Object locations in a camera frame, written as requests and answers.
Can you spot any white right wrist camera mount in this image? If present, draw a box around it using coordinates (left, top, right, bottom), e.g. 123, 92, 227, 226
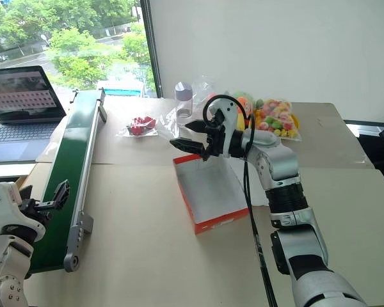
207, 97, 239, 156

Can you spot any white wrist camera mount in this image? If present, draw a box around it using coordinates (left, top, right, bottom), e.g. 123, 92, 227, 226
0, 181, 47, 239
207, 97, 239, 156

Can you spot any flat clear plastic bag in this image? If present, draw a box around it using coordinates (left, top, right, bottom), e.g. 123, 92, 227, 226
115, 107, 180, 139

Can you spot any crumpled clear plastic bag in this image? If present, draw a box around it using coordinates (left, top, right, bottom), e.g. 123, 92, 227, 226
191, 75, 219, 111

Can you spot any clear jar with grey lid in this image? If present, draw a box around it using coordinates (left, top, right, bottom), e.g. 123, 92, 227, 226
174, 81, 193, 120

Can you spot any bag of colourful candies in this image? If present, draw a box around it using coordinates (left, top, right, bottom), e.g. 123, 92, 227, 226
252, 98, 302, 142

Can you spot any orange shallow cardboard box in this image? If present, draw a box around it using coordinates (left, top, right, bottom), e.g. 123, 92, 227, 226
172, 152, 269, 236

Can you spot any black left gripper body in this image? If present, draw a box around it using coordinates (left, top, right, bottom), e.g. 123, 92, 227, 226
19, 197, 56, 226

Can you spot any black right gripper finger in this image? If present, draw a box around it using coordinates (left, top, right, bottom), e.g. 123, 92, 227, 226
184, 120, 212, 133
169, 138, 209, 161

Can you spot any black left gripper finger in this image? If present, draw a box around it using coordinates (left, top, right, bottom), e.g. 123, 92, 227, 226
52, 180, 71, 211
18, 185, 33, 202

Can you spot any red plastic toy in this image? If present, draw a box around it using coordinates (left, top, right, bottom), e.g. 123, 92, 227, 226
127, 116, 158, 137

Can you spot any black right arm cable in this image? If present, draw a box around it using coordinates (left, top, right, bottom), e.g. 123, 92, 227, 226
202, 94, 279, 307

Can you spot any dark grey laptop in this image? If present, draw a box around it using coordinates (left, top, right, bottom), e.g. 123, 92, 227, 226
0, 65, 67, 166

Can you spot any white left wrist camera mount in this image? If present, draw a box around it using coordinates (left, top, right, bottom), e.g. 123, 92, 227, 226
0, 181, 47, 239

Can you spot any orange toy fruit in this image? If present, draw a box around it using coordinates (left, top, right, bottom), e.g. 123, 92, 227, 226
236, 95, 254, 115

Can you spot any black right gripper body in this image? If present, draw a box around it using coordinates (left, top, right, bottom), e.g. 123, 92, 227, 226
202, 110, 227, 161

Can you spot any black furniture piece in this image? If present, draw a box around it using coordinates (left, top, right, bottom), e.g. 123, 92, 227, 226
342, 118, 384, 180

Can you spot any green conveyor belt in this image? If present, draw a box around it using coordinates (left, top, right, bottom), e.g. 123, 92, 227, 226
27, 88, 109, 274

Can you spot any black window frame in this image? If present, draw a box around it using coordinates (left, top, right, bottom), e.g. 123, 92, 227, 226
140, 0, 164, 98

